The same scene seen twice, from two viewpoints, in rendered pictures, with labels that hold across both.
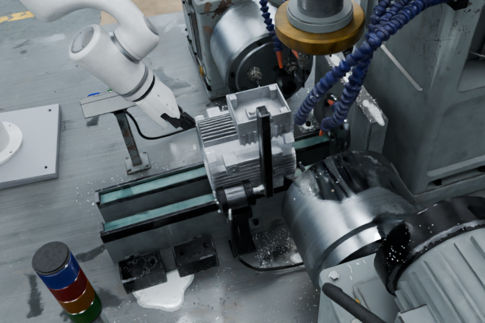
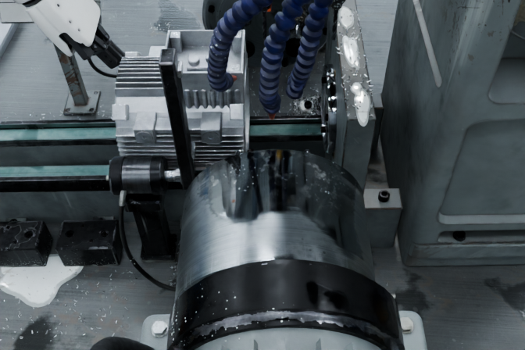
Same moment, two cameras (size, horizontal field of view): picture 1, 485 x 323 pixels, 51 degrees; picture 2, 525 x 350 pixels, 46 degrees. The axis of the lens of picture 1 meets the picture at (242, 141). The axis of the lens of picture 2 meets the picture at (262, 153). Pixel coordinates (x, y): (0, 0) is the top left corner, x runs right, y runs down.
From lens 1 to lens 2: 36 cm
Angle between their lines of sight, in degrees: 9
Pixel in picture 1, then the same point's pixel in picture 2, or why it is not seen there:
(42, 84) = not seen: outside the picture
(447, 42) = (473, 12)
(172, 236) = (72, 208)
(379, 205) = (286, 242)
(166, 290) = (39, 277)
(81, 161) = (17, 83)
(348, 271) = not seen: hidden behind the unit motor
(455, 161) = (490, 212)
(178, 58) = not seen: outside the picture
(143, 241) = (31, 204)
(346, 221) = (228, 252)
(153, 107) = (48, 19)
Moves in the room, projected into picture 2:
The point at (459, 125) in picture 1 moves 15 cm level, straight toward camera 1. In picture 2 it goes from (496, 156) to (434, 221)
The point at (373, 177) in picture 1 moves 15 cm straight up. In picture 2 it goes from (301, 197) to (305, 106)
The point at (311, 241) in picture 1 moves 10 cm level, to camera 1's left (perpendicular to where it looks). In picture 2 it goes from (182, 268) to (104, 253)
